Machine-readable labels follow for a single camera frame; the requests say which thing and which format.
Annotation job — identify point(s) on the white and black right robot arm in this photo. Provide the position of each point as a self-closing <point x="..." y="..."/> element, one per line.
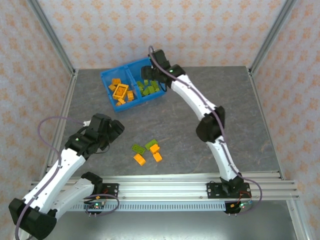
<point x="190" y="95"/>

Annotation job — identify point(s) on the aluminium table edge rail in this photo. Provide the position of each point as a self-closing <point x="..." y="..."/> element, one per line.
<point x="162" y="178"/>

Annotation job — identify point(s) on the green lego brick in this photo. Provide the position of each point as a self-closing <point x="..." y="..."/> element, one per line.
<point x="150" y="90"/>
<point x="150" y="143"/>
<point x="155" y="85"/>
<point x="140" y="84"/>
<point x="142" y="92"/>
<point x="146" y="83"/>
<point x="139" y="148"/>

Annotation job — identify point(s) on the aluminium frame post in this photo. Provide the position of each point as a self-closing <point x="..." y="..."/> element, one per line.
<point x="271" y="37"/>
<point x="52" y="37"/>

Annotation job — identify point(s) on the blue divided plastic bin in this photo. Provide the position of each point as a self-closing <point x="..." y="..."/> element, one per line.
<point x="117" y="73"/>

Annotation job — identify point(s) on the grey metal lower panel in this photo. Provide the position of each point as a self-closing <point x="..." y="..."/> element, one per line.
<point x="162" y="227"/>

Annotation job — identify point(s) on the wide aluminium base extrusion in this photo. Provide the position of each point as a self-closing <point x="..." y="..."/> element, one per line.
<point x="162" y="191"/>

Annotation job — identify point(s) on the aluminium side rail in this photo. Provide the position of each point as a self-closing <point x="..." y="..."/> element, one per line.
<point x="260" y="100"/>
<point x="67" y="95"/>

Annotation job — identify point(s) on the orange hollow frame lego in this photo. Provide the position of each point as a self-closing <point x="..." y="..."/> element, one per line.
<point x="115" y="94"/>

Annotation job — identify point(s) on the aluminium frame leg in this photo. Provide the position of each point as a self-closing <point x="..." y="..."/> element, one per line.
<point x="296" y="220"/>

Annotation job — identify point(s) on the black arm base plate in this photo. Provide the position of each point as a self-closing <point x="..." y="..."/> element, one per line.
<point x="112" y="190"/>
<point x="212" y="191"/>

